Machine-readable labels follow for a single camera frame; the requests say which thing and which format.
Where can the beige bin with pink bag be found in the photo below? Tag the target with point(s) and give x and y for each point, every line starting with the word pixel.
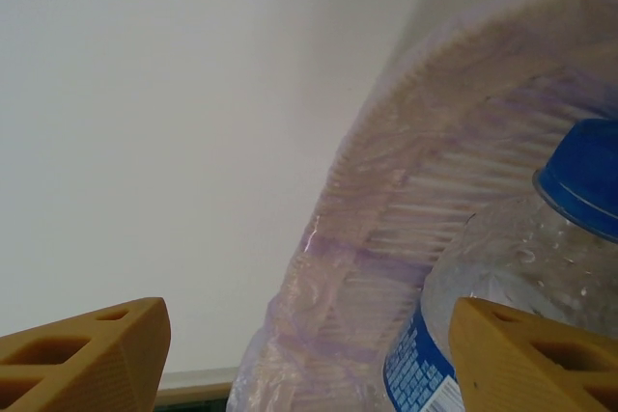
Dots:
pixel 386 190

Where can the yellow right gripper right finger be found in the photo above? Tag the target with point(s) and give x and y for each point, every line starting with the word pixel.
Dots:
pixel 541 373

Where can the clear bottle dark blue label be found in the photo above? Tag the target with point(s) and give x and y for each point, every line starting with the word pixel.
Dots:
pixel 507 257

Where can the white door frame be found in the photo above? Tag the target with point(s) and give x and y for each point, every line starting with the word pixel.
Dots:
pixel 193 378

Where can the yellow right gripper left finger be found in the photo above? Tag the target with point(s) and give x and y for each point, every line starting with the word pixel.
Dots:
pixel 72 373

